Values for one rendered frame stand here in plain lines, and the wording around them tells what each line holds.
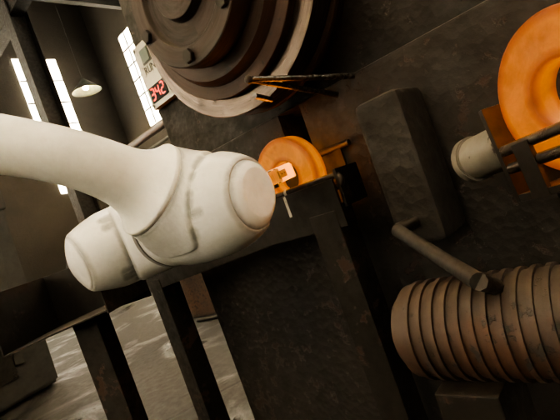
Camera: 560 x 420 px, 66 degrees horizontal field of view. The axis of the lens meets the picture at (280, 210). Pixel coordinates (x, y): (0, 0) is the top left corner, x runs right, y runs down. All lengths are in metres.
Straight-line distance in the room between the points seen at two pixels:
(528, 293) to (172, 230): 0.37
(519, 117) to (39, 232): 10.98
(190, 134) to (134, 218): 0.80
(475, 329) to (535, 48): 0.30
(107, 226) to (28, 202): 10.79
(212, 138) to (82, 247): 0.68
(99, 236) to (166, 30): 0.47
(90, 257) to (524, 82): 0.50
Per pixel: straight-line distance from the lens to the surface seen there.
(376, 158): 0.69
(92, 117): 12.65
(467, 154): 0.58
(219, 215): 0.41
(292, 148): 0.81
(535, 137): 0.49
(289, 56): 0.78
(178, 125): 1.26
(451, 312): 0.56
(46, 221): 11.33
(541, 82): 0.51
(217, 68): 0.85
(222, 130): 1.13
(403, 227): 0.65
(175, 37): 0.88
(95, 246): 0.54
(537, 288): 0.53
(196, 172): 0.43
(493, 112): 0.54
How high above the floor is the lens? 0.70
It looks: 1 degrees down
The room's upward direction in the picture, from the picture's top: 20 degrees counter-clockwise
